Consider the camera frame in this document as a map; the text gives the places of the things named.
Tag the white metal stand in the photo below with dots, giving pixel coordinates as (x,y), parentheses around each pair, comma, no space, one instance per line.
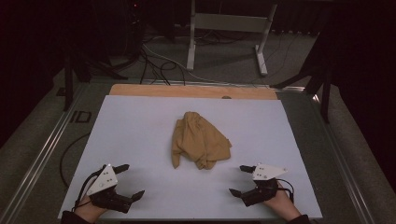
(230,23)

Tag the white table mat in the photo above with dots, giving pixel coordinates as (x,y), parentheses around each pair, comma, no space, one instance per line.
(140,140)

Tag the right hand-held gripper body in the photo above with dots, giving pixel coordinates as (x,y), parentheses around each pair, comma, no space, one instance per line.
(264,186)

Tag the tan pants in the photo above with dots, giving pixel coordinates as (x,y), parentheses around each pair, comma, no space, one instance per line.
(199,140)

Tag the person's right hand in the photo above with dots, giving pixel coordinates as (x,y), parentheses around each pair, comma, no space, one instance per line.
(281,203)

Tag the aluminium rail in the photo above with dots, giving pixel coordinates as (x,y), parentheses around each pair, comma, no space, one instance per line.
(342,161)
(40,155)

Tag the black stand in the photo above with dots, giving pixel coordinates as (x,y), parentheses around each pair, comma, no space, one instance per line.
(68,84)
(325,90)

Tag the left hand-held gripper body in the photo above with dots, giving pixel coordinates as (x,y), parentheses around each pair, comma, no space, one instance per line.
(104,182)

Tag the person's left hand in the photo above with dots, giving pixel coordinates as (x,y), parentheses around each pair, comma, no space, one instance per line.
(88,212)

